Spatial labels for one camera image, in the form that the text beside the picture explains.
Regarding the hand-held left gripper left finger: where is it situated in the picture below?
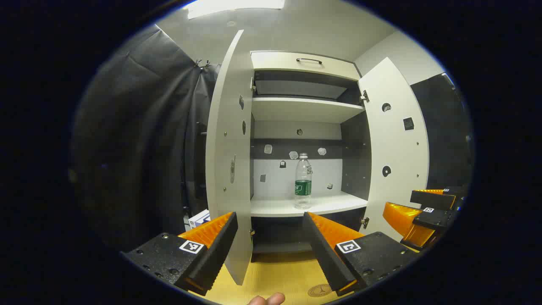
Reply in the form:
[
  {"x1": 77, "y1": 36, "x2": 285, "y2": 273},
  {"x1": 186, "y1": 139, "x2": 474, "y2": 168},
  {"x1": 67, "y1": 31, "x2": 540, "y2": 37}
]
[{"x1": 121, "y1": 212, "x2": 238, "y2": 296}]

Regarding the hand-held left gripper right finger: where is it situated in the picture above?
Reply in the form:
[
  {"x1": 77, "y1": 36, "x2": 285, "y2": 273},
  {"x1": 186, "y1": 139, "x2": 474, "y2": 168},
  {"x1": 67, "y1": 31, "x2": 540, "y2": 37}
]
[{"x1": 302, "y1": 212, "x2": 420, "y2": 297}]

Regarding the round brown coaster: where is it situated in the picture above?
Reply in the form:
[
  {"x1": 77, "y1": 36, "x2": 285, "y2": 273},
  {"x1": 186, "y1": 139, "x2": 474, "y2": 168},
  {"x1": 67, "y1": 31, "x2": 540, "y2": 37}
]
[{"x1": 307, "y1": 284, "x2": 333, "y2": 297}]

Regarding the white cabinet door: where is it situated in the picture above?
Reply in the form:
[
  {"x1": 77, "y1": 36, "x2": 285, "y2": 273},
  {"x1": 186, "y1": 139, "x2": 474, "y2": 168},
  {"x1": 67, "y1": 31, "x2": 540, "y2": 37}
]
[
  {"x1": 358, "y1": 57, "x2": 429, "y2": 242},
  {"x1": 205, "y1": 30, "x2": 254, "y2": 286}
]

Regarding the clear plastic bottle green label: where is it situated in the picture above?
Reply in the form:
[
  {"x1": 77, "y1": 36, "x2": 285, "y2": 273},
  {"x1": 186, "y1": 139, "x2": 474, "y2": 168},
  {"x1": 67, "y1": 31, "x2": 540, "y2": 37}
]
[{"x1": 294, "y1": 153, "x2": 312, "y2": 210}]

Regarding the white cabinet drawer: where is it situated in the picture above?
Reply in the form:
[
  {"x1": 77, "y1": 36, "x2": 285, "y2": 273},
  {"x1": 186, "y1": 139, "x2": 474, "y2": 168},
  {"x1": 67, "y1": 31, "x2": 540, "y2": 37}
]
[{"x1": 251, "y1": 51, "x2": 360, "y2": 81}]

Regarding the white book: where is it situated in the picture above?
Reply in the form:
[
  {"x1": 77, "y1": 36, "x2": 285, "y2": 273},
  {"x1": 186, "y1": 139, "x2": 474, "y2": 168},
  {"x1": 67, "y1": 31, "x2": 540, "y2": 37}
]
[{"x1": 188, "y1": 209, "x2": 211, "y2": 229}]

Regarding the black backdrop cloth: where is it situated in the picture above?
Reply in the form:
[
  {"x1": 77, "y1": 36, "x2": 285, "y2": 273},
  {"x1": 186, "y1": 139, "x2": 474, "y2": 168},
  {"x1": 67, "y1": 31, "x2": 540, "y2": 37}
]
[{"x1": 70, "y1": 25, "x2": 473, "y2": 250}]

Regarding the ceiling light panel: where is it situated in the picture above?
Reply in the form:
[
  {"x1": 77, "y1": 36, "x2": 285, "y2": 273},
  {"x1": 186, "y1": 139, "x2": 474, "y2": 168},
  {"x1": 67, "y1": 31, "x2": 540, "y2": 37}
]
[{"x1": 186, "y1": 0, "x2": 285, "y2": 19}]

